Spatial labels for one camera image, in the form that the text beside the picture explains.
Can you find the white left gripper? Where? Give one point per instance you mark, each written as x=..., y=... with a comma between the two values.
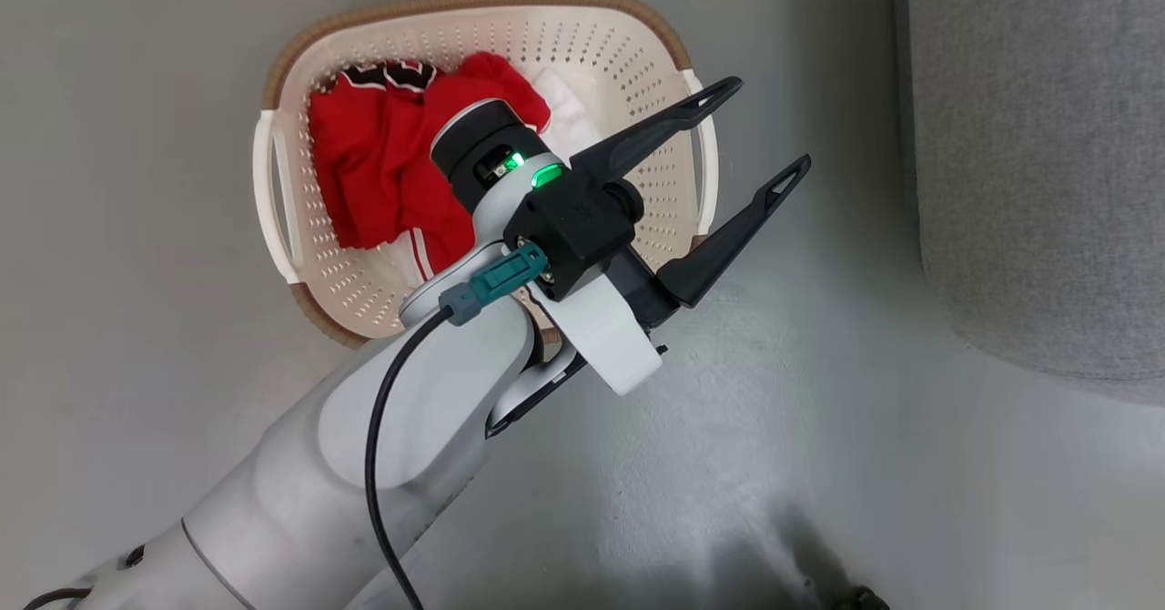
x=610, y=337

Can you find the red and white garment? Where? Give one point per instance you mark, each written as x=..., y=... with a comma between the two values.
x=373, y=155

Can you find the white grey robot left arm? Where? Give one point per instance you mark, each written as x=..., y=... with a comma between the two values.
x=273, y=501

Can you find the grey fabric sofa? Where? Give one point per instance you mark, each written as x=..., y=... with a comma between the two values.
x=1047, y=182

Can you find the cream laundry basket brown rim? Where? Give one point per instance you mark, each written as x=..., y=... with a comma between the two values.
x=619, y=45

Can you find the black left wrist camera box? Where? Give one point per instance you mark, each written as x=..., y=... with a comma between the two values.
x=573, y=228

